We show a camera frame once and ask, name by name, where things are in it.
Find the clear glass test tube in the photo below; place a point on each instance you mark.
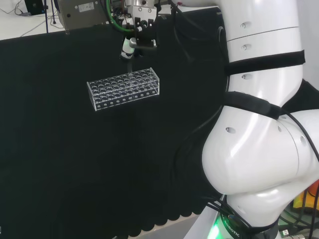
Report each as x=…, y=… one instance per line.
x=129, y=66

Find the clear plastic test tube rack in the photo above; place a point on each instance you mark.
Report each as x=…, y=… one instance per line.
x=124, y=88

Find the black bench cloth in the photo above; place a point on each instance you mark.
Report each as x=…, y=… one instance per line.
x=87, y=149

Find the grey metal box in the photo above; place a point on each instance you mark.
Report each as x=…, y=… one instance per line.
x=82, y=13

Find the blue tripod leg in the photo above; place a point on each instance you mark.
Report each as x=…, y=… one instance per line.
x=46, y=15

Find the yellow stop button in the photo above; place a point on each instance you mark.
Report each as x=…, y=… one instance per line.
x=307, y=196

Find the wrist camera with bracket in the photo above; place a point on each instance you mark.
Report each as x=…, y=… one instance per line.
x=147, y=30

